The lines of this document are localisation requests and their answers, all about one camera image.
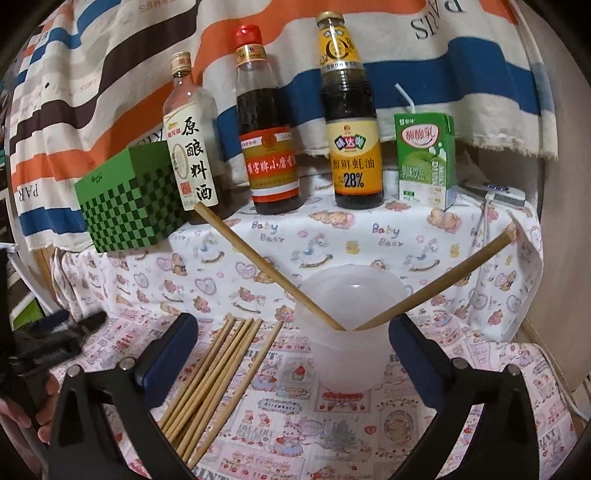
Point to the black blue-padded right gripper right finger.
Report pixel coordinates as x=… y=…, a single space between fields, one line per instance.
x=504 y=442

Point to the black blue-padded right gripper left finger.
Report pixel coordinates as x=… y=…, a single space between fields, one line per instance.
x=83 y=445

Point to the wooden chopstick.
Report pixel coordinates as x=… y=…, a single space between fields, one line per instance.
x=264 y=265
x=209 y=354
x=194 y=397
x=216 y=421
x=187 y=439
x=444 y=282
x=190 y=396

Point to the brown wooden shelf board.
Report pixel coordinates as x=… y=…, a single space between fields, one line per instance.
x=560 y=312

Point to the green checkered box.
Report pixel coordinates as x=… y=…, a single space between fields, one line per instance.
x=131 y=201

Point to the translucent plastic cup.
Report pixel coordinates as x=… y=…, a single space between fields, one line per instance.
x=349 y=360

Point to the striped Hermes Paris cloth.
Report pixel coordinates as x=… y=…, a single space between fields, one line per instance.
x=94 y=76

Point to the clear cooking wine bottle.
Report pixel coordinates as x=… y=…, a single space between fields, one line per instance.
x=189 y=129

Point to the red-capped dark sauce bottle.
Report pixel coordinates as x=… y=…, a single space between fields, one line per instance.
x=264 y=134

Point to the green milk drink carton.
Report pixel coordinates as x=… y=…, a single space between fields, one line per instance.
x=426 y=147

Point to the yellow-label oyster sauce bottle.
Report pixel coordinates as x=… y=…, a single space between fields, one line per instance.
x=351 y=123

